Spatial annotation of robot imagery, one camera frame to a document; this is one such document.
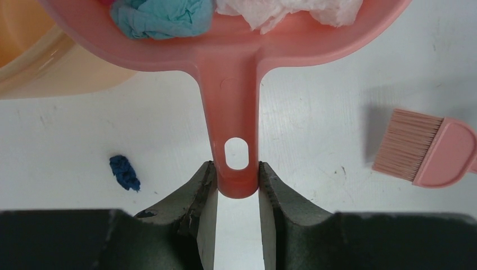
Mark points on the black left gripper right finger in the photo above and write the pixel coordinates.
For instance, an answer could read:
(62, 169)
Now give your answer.
(290, 225)

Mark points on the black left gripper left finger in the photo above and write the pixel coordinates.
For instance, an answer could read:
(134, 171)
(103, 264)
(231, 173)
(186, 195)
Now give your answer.
(182, 227)

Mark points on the pink plastic dustpan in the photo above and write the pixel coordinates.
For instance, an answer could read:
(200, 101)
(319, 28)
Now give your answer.
(228, 63)

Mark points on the pink hand brush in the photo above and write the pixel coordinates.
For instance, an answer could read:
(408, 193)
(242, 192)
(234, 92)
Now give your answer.
(429, 151)

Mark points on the dark blue paper scrap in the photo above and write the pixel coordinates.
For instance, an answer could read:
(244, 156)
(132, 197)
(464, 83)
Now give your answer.
(124, 173)

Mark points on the light blue paper scrap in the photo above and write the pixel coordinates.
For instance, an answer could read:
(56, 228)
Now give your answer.
(162, 19)

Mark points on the white paper scrap centre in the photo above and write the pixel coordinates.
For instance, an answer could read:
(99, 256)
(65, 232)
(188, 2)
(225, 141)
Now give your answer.
(264, 15)

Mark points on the orange plastic bin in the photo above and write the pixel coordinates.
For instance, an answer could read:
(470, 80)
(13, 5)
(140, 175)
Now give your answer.
(39, 60)

